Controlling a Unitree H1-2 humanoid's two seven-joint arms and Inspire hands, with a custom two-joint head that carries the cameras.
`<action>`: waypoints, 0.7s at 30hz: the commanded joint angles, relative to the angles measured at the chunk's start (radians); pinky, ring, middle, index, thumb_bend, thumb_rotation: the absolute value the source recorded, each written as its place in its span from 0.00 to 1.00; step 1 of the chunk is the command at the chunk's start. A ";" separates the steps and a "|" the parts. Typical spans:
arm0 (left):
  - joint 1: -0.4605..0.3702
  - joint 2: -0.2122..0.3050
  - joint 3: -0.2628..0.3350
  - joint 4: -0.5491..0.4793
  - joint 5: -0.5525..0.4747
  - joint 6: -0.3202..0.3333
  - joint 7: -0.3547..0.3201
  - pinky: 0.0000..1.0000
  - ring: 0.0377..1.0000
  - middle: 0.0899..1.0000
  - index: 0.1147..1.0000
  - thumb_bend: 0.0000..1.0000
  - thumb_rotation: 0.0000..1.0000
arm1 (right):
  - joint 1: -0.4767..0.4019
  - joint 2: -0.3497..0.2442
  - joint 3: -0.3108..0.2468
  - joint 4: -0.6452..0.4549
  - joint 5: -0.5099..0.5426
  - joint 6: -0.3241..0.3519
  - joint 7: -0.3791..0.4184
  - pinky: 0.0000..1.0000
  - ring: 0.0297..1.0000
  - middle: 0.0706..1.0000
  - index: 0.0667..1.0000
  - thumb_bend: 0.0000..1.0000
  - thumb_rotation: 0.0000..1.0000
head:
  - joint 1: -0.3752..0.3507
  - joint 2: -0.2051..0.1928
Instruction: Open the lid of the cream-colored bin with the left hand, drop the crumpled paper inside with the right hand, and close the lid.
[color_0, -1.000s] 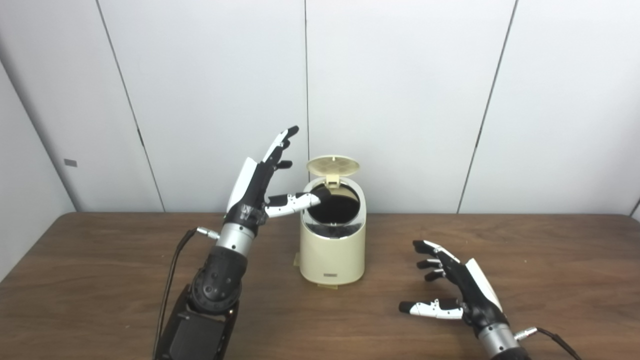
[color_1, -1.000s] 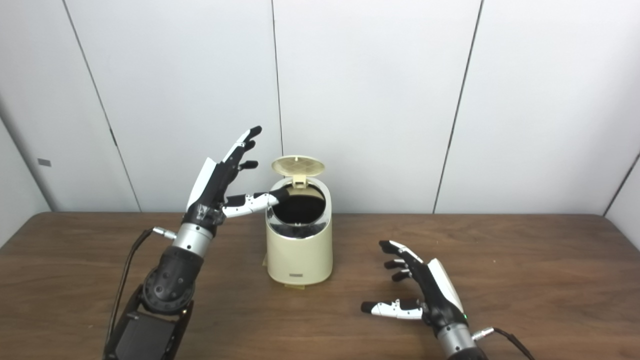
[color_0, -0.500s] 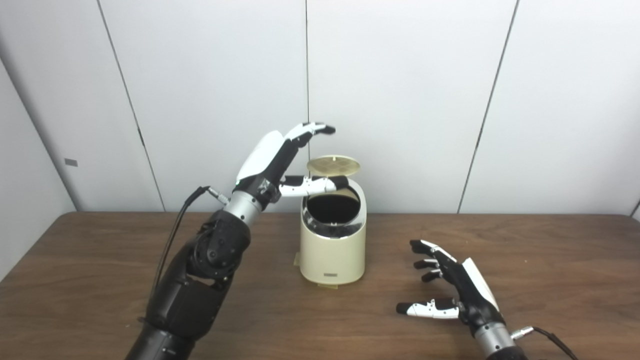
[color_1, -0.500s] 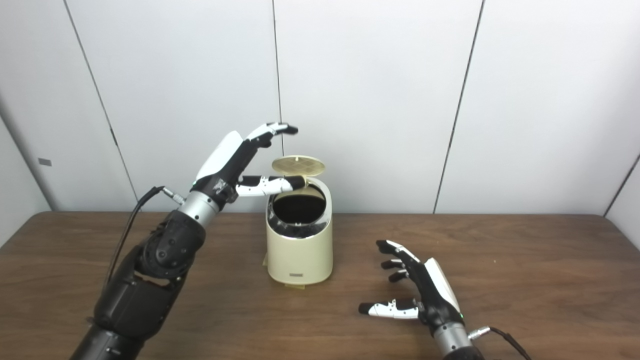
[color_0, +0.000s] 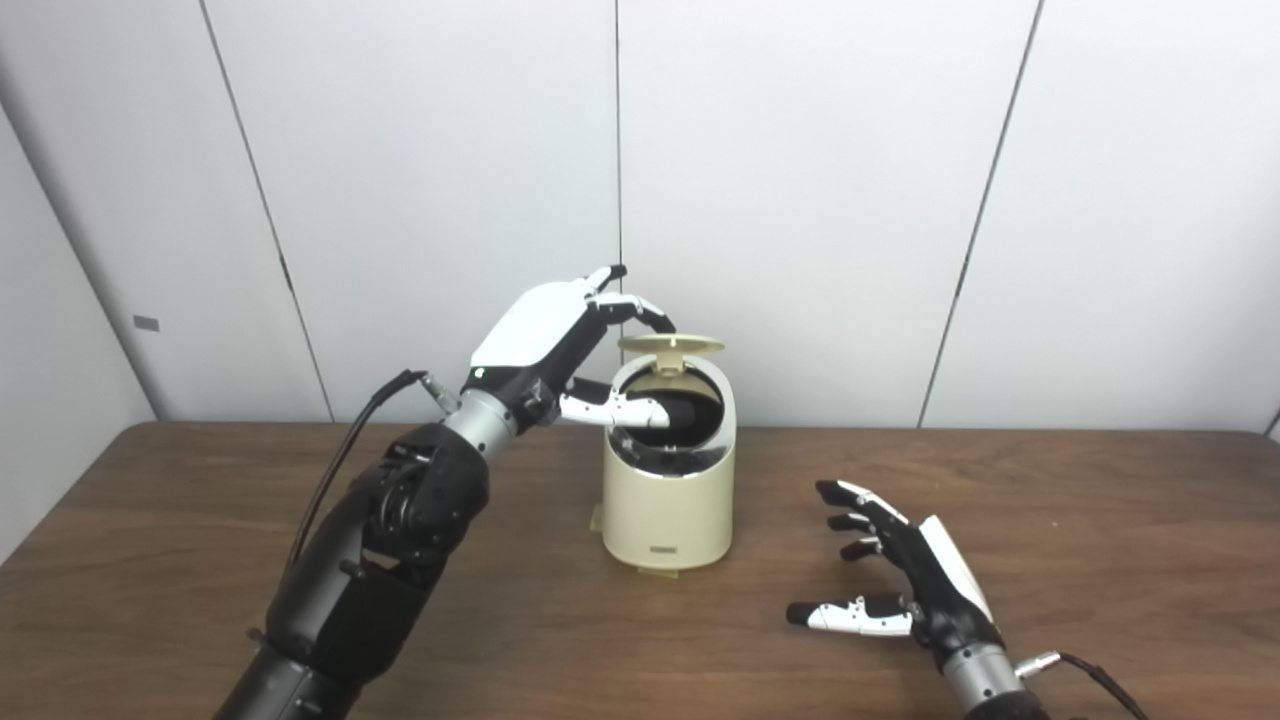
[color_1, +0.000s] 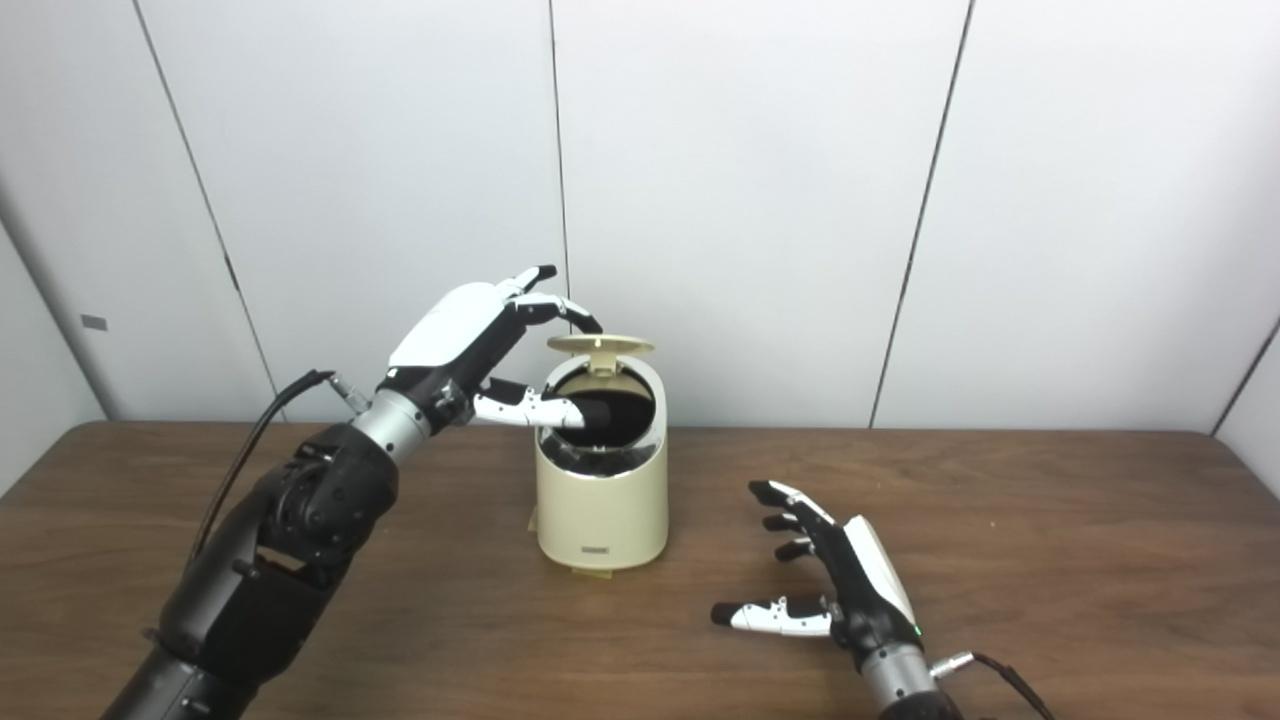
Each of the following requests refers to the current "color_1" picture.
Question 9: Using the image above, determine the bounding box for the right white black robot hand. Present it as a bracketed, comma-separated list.
[711, 480, 923, 673]

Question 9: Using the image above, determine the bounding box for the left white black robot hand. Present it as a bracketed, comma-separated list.
[380, 265, 604, 433]

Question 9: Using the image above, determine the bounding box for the cream round bin lid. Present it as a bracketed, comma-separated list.
[547, 334, 656, 377]

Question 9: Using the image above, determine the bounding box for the cream-colored bin body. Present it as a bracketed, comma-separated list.
[534, 354, 669, 572]

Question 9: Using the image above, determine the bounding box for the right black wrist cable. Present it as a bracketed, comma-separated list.
[930, 651, 1057, 720]

